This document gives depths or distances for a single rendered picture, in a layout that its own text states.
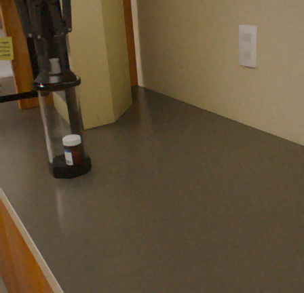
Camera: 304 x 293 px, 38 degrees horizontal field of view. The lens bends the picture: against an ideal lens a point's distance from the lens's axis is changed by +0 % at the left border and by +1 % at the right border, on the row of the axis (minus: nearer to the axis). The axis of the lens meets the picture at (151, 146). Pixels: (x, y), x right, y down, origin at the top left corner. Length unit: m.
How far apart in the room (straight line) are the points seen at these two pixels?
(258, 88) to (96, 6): 0.52
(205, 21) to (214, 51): 0.10
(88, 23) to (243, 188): 0.66
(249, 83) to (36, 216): 0.72
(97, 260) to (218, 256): 0.20
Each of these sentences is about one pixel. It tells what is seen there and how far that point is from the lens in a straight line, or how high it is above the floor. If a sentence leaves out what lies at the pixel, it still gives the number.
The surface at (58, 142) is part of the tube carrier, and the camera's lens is 1.01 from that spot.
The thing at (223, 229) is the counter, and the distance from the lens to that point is 0.80.
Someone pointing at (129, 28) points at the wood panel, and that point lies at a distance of 1.78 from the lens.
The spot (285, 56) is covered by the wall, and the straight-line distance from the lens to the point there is 1.19.
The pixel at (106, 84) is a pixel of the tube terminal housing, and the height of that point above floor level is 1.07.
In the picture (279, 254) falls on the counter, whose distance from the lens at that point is 0.75.
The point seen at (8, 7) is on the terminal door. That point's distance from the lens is 1.56.
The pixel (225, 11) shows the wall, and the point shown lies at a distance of 1.35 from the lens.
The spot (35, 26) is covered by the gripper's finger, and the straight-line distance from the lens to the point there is 0.98.
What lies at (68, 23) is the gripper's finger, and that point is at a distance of 1.00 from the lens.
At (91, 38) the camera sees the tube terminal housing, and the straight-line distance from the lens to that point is 1.31.
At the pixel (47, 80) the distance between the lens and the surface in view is 0.98.
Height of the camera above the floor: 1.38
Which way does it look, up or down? 22 degrees down
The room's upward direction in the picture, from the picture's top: 5 degrees counter-clockwise
